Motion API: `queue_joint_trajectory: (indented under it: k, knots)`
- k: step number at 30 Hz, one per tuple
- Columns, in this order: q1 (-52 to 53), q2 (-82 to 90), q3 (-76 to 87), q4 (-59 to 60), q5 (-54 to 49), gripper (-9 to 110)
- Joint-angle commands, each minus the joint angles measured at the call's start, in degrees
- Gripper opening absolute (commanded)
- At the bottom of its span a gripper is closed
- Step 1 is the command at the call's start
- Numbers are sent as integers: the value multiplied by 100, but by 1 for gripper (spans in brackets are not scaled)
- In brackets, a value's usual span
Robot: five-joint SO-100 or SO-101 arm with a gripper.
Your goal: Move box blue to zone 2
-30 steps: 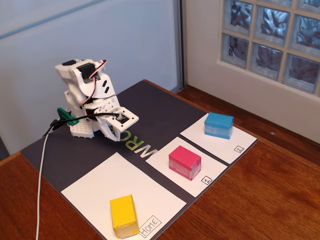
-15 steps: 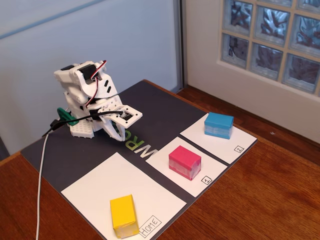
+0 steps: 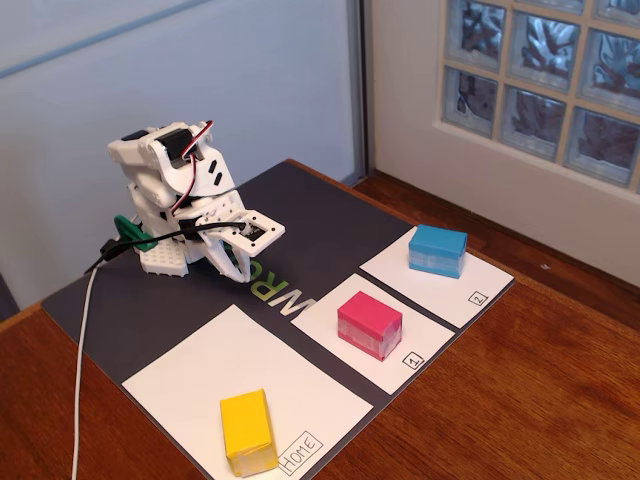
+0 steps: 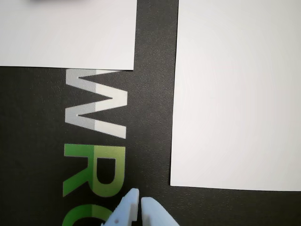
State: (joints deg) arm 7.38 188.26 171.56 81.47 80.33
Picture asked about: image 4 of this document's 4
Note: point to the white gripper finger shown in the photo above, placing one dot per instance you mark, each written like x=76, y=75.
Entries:
x=155, y=214
x=124, y=209

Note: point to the black mat with WROB print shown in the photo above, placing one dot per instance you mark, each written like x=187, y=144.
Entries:
x=35, y=129

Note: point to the white paper sheet marked 1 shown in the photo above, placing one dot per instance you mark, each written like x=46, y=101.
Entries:
x=70, y=35

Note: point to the white paper sheet marked HOME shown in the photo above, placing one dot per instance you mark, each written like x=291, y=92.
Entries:
x=235, y=94

